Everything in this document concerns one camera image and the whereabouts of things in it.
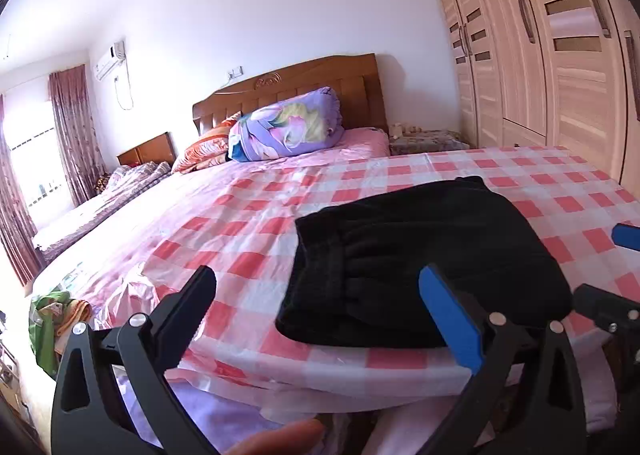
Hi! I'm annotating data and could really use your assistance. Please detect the orange floral pillow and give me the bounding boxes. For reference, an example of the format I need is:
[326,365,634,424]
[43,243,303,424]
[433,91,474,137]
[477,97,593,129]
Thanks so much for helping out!
[171,112,243,174]

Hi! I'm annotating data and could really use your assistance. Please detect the person's left hand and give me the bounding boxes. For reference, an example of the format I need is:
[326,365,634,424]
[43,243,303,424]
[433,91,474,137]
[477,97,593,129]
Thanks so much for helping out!
[222,417,327,455]

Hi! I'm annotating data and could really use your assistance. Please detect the orange cloth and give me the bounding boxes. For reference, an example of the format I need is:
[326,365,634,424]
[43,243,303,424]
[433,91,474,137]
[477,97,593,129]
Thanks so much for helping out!
[56,299,94,337]

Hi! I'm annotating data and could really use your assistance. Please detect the red checkered plastic sheet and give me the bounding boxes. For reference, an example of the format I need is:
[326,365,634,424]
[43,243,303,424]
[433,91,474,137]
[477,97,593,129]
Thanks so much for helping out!
[32,145,640,431]

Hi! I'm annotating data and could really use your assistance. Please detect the nightstand with floral cloth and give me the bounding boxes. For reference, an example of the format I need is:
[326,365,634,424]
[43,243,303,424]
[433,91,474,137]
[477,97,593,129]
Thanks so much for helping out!
[389,129,471,157]

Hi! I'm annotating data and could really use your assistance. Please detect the lavender sheet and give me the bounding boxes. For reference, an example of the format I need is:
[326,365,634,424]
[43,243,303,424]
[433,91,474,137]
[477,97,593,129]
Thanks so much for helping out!
[112,367,371,455]

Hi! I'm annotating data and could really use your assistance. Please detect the maroon patterned curtain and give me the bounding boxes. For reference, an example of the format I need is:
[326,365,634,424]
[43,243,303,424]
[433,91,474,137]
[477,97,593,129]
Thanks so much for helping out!
[0,95,47,287]
[47,64,107,208]

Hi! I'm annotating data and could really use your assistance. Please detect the white air conditioner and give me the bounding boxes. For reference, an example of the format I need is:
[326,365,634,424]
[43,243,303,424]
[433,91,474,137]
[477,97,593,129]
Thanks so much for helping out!
[92,40,127,82]

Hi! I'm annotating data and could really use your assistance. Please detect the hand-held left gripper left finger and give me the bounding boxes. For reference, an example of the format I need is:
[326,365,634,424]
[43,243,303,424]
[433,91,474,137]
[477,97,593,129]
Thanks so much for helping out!
[50,265,221,455]

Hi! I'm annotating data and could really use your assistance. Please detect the light wooden wardrobe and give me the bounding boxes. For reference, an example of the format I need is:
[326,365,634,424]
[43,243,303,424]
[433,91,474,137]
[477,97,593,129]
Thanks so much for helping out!
[416,0,640,186]

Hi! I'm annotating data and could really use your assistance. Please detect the black pants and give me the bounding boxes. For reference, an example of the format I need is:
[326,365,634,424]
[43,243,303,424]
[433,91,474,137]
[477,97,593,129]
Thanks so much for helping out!
[275,176,574,350]

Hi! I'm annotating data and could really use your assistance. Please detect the folded purple floral quilt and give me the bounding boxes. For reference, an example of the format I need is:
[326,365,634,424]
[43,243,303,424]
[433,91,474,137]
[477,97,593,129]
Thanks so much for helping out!
[227,87,346,163]

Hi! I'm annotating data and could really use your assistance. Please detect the air conditioner cable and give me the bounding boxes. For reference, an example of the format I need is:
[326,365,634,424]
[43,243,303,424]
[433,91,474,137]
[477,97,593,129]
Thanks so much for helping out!
[114,76,135,111]

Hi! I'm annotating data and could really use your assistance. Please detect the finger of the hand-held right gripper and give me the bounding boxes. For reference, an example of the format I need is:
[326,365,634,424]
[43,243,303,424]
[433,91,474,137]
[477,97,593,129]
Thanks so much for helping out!
[611,223,640,252]
[572,284,640,337]

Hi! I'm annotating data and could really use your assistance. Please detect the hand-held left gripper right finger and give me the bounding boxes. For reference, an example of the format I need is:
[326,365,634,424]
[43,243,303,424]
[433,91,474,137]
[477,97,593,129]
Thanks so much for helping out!
[419,264,592,455]

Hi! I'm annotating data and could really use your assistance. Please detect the wooden bed headboard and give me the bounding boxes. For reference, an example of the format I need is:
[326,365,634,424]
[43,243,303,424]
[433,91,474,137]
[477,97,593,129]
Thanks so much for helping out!
[192,53,390,136]

